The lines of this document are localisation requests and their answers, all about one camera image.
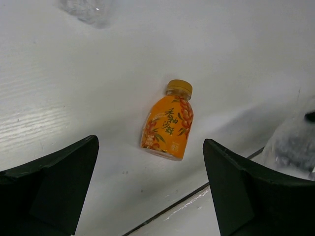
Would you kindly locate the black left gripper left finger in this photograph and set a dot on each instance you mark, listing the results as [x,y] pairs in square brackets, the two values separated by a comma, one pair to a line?
[45,197]

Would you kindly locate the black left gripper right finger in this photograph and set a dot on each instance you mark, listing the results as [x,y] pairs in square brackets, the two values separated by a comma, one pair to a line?
[252,200]

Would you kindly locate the clear crushed unlabelled bottle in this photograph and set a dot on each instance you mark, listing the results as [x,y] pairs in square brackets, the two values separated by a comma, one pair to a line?
[291,149]

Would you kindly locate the small orange juice bottle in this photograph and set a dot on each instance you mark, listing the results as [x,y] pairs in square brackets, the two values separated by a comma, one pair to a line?
[169,122]

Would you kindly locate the clear bottle blue Aqua label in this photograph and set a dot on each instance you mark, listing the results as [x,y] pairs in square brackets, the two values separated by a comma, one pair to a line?
[91,12]

